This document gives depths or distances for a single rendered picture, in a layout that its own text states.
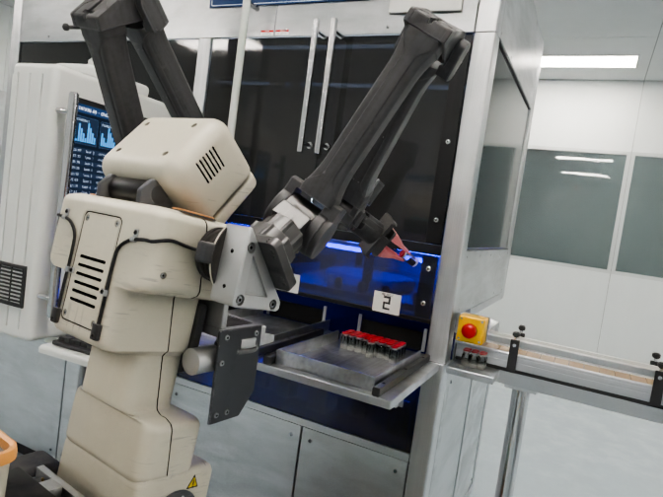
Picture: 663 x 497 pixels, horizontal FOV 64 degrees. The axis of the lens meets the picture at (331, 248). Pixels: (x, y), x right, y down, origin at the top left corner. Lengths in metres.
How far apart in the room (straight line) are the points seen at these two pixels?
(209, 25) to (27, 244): 0.95
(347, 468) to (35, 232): 1.12
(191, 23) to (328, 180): 1.34
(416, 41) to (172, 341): 0.60
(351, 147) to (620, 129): 5.45
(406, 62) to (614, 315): 5.41
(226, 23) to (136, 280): 1.35
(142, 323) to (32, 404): 1.84
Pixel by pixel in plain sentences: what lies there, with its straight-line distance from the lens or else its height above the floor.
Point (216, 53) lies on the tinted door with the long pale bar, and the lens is 2.01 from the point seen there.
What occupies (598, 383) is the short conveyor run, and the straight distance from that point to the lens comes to 1.63.
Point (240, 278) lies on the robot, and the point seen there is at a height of 1.16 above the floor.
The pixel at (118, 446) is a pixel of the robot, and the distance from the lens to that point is 0.96.
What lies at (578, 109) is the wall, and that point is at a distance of 6.24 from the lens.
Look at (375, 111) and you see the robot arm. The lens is 0.85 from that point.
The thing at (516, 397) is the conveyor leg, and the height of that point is 0.80.
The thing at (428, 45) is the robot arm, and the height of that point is 1.53.
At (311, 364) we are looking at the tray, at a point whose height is 0.90.
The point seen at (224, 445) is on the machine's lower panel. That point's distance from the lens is 1.98.
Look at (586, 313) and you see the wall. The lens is 6.12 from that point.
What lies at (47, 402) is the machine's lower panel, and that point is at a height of 0.32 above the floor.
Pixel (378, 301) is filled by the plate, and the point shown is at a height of 1.02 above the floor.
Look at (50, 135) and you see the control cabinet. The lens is 1.62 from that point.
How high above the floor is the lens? 1.27
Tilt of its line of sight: 4 degrees down
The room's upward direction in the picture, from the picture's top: 8 degrees clockwise
